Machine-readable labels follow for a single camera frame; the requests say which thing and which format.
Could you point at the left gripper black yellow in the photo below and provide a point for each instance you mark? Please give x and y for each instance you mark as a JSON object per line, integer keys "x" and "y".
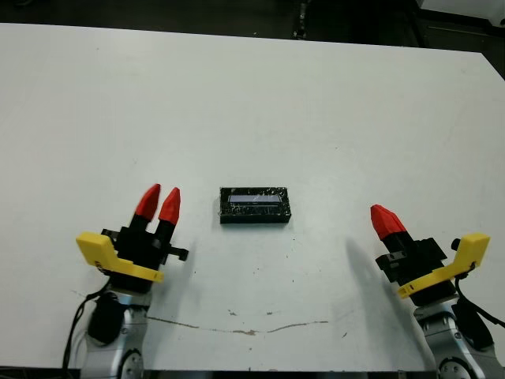
{"x": 138, "y": 256}

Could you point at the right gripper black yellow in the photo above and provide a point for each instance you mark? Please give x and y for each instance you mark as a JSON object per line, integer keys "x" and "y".
{"x": 426, "y": 268}

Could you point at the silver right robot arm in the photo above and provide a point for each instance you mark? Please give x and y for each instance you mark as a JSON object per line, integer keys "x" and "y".
{"x": 442, "y": 339}

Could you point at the dark metal stand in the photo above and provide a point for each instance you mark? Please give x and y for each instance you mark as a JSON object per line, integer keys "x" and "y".
{"x": 300, "y": 17}

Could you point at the black glossy box lid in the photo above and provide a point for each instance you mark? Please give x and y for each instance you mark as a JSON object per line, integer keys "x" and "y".
{"x": 254, "y": 207}

